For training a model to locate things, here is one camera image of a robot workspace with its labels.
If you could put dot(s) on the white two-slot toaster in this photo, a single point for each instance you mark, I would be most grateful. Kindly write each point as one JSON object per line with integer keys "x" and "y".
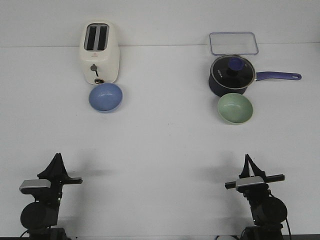
{"x": 99, "y": 52}

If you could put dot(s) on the dark blue saucepan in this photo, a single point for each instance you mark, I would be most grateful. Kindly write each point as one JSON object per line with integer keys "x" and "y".
{"x": 259, "y": 76}

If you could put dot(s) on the clear plastic container lid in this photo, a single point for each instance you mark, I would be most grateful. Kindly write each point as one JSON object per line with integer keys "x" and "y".
{"x": 233, "y": 43}

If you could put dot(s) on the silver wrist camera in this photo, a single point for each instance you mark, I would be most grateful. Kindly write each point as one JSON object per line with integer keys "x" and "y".
{"x": 247, "y": 182}
{"x": 34, "y": 186}

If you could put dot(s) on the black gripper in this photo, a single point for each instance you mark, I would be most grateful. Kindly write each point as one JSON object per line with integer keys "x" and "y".
{"x": 56, "y": 167}
{"x": 259, "y": 189}

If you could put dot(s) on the green bowl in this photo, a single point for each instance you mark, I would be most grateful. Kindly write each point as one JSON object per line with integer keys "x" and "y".
{"x": 235, "y": 108}

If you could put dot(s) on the glass pot lid blue knob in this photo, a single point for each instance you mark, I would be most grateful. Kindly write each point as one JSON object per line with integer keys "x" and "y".
{"x": 233, "y": 72}

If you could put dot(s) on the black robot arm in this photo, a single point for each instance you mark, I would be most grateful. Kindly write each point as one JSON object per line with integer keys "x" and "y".
{"x": 268, "y": 212}
{"x": 40, "y": 217}

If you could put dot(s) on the blue bowl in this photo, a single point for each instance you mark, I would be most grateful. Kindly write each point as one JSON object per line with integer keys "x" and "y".
{"x": 105, "y": 97}

